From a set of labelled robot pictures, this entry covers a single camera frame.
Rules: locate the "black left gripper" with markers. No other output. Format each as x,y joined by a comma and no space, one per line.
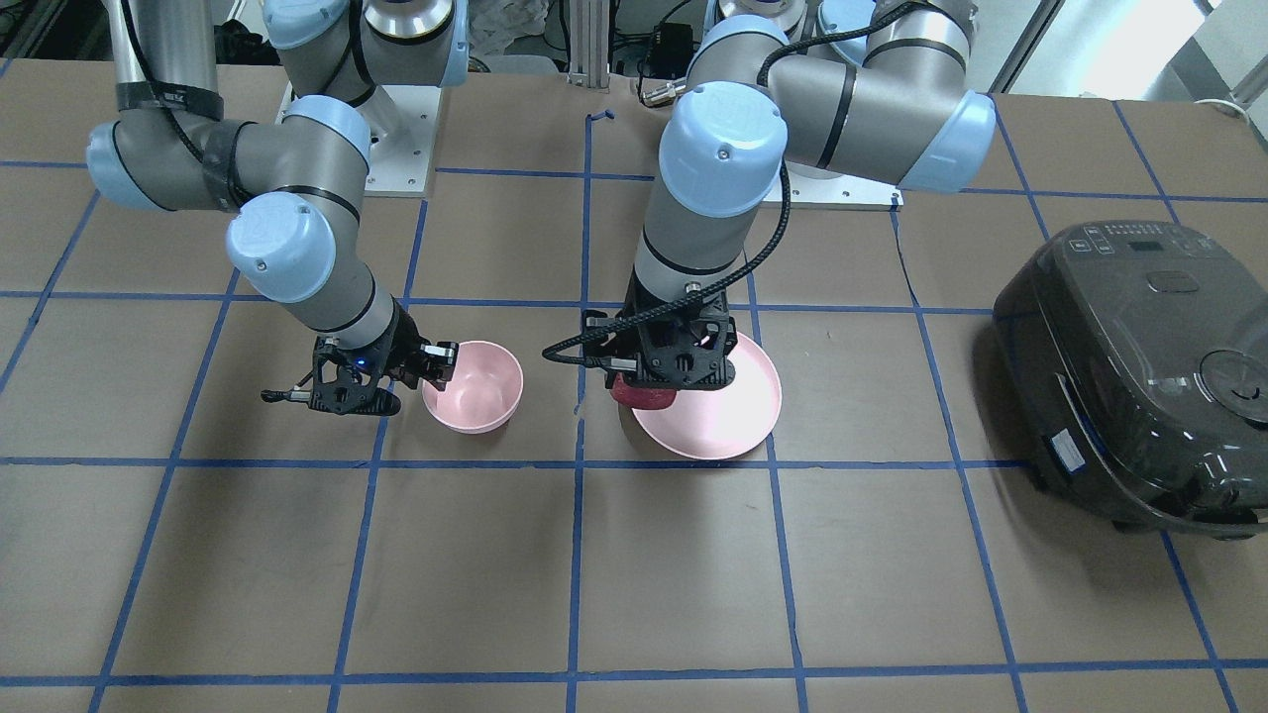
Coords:
721,339

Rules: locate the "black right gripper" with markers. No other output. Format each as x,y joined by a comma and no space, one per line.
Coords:
404,344

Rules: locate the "red apple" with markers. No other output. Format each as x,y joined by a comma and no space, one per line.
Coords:
641,398

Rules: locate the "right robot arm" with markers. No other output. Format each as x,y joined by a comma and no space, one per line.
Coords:
172,148

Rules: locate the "pink plate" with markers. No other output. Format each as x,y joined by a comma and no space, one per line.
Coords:
726,423

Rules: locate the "pink bowl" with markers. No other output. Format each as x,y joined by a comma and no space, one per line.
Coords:
484,392

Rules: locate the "dark rice cooker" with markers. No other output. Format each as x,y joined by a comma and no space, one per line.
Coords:
1137,349

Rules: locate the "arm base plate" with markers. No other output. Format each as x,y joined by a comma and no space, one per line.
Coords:
395,129
816,188

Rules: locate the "aluminium frame post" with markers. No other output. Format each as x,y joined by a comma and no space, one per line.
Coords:
589,26

